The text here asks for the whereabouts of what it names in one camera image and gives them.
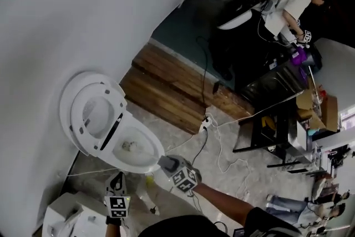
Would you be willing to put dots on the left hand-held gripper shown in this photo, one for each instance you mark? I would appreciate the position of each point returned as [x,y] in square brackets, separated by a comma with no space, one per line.
[117,206]

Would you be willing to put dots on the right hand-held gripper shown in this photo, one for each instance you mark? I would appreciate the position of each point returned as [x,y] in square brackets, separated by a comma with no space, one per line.
[185,177]

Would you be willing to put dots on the white toilet bowl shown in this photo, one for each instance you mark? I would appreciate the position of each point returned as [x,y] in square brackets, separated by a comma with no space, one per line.
[130,161]

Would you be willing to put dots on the white toilet brush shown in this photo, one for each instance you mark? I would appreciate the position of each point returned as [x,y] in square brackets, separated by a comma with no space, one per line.
[148,201]

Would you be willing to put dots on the person's right forearm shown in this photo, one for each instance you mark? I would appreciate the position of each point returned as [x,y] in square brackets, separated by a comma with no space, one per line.
[222,197]

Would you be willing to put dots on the person's left forearm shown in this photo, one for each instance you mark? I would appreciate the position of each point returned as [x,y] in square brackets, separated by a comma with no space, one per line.
[113,231]

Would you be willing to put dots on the white toilet seat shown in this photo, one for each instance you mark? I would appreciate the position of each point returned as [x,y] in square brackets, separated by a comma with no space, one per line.
[95,134]

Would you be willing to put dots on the white toilet lid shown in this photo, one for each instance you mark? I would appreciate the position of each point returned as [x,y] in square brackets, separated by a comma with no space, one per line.
[65,102]

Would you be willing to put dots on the person's black shirt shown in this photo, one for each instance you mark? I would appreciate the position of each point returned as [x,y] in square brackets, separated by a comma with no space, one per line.
[194,227]

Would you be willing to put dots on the white power strip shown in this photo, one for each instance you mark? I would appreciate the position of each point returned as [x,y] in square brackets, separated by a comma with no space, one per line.
[206,123]

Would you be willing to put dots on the wooden step platform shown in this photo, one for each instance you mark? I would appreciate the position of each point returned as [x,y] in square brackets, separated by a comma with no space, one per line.
[169,86]

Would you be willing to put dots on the black power adapter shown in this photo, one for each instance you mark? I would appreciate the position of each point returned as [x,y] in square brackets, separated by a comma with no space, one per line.
[216,87]

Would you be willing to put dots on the steel cart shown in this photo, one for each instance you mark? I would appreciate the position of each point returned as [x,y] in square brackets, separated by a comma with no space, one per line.
[301,147]

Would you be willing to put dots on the black metal table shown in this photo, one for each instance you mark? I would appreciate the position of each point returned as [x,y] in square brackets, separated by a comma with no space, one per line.
[273,86]

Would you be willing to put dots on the brown cardboard box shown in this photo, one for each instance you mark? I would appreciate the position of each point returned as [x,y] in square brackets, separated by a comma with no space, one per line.
[328,113]

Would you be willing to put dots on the white basin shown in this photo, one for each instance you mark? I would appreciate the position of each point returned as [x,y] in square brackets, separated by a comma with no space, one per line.
[235,20]

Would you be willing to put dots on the purple bottle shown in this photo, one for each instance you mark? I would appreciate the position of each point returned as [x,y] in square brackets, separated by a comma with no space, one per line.
[297,56]

